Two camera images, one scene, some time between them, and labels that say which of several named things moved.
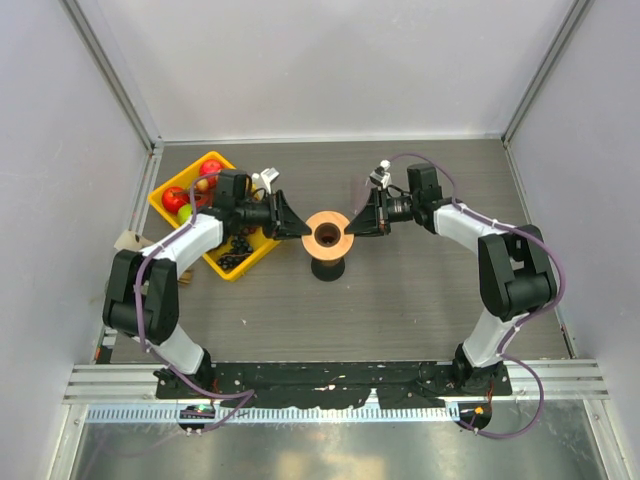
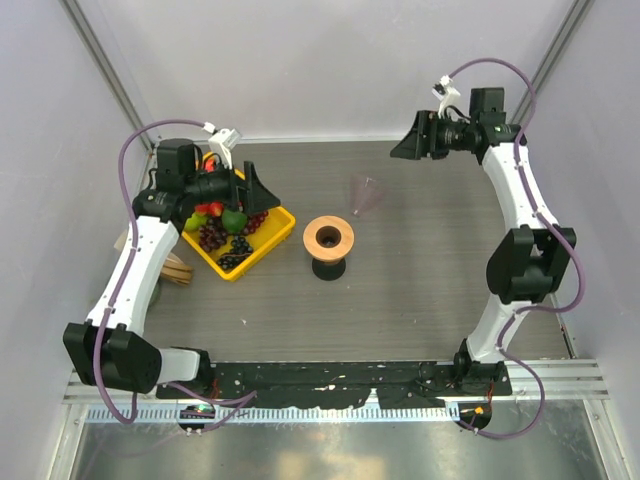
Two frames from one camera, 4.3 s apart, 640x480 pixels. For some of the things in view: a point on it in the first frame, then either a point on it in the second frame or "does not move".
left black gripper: (282, 222) to (253, 198)
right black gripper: (375, 220) to (413, 146)
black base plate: (332, 384) does not move
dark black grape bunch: (238, 246) does not move
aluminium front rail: (128, 392) does not move
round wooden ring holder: (327, 240) does not move
